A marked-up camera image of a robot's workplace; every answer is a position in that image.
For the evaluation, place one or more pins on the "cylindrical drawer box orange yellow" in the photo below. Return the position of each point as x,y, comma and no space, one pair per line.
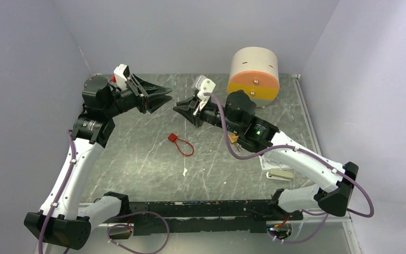
255,71

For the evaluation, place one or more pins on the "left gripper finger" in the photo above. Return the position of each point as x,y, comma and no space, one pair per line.
149,89
157,101

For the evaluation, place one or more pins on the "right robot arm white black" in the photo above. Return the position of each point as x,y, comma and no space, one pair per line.
248,136

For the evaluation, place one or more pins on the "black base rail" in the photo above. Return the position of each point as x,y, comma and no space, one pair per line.
254,216

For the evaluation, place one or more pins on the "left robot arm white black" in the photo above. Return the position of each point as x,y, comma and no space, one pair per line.
61,221

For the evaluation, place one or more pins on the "brass padlock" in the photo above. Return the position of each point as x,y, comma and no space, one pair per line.
233,138

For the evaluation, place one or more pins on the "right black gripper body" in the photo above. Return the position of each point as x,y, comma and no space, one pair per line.
209,113

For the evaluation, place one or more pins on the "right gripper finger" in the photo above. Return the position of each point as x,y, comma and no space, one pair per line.
187,113
188,103

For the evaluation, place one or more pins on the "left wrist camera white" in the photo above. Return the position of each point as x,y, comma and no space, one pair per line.
120,76

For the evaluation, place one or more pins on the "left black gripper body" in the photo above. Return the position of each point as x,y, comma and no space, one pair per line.
141,100

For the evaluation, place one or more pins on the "beige white stapler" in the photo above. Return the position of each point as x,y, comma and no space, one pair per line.
278,174

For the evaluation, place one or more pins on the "white card package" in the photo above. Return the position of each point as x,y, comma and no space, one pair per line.
268,164

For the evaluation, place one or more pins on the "red cable lock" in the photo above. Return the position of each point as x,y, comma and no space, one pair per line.
183,146

